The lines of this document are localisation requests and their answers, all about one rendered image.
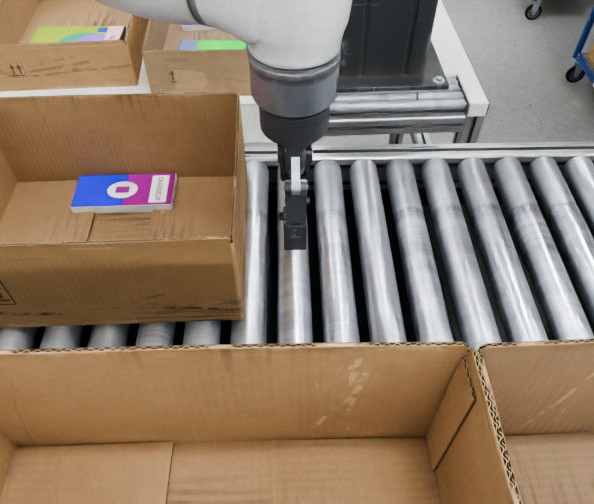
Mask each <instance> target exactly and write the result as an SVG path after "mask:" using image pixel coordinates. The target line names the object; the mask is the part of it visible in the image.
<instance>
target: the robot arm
mask: <svg viewBox="0 0 594 504"><path fill-rule="evenodd" d="M94 1H96V2H98V3H100V4H102V5H105V6H107V7H110V8H113V9H116V10H118V11H122V12H125V13H128V14H132V15H135V16H139V17H143V18H147V19H151V20H155V21H161V22H168V23H175V24H198V25H205V26H209V27H213V28H216V29H219V30H221V31H223V32H226V33H228V34H230V35H232V36H233V37H235V38H237V39H238V40H240V41H242V42H245V43H247V47H248V49H247V57H248V61H249V71H250V85H251V94H252V97H253V99H254V101H255V102H256V103H257V105H258V106H259V120H260V127H261V130H262V132H263V134H264V135H265V136H266V137H267V138H268V139H269V140H271V141H272V142H274V143H277V160H278V163H279V164H280V179H281V180H282V181H284V182H285V184H284V185H283V190H284V192H285V199H284V203H285V206H283V212H280V220H283V227H284V250H306V233H307V207H306V205H310V197H307V191H308V190H309V185H308V183H307V181H308V180H309V179H310V164H311V163H312V160H313V148H312V147H311V144H312V143H315V142H316V141H318V140H320V139H321V138H322V137H323V136H324V135H325V134H326V132H327V130H328V127H329V116H330V105H331V104H332V103H333V102H334V100H335V99H336V98H337V94H336V87H337V83H338V80H337V79H338V76H339V64H340V59H341V42H342V37H343V33H344V30H345V28H346V26H347V23H348V21H349V16H350V10H351V5H352V0H94Z"/></svg>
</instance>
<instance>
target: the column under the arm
mask: <svg viewBox="0 0 594 504"><path fill-rule="evenodd" d="M437 5H438V0H352V5H351V10H350V16H349V21H348V23H347V26H346V28H345V30H344V33H343V37H342V42H341V59H340V64H339V76H338V79H337V80H338V83H337V87H336V93H343V92H378V91H413V90H448V89H449V83H448V81H447V78H446V76H445V73H444V71H443V68H442V66H441V63H440V61H439V58H438V56H437V53H436V51H435V48H434V46H433V43H432V41H431V35H432V30H433V25H434V20H435V15H436V10H437Z"/></svg>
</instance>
